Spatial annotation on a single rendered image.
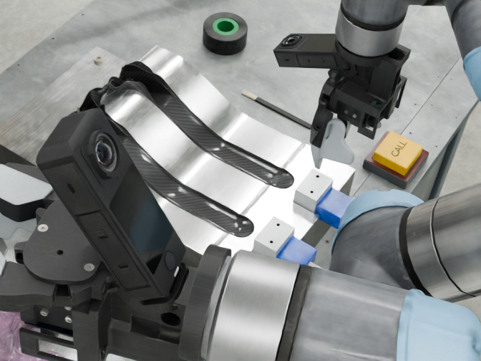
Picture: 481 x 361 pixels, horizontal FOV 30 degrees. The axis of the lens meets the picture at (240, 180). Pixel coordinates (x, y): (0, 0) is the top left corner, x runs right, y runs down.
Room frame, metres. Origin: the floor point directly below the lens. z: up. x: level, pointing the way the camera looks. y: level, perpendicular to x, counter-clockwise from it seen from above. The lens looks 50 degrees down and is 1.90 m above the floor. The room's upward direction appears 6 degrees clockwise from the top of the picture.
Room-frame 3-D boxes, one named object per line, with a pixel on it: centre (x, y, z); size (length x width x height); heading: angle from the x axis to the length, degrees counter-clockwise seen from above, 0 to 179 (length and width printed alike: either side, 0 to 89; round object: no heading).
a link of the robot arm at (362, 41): (0.81, -0.13, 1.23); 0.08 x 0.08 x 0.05
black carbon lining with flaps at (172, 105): (0.87, 0.10, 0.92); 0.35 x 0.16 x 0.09; 61
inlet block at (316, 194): (0.80, -0.15, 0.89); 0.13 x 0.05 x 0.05; 61
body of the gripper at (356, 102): (0.80, -0.14, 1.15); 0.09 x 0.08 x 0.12; 61
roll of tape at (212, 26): (1.24, 0.05, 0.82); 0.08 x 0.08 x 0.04
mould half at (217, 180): (0.89, 0.11, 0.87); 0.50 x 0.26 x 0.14; 61
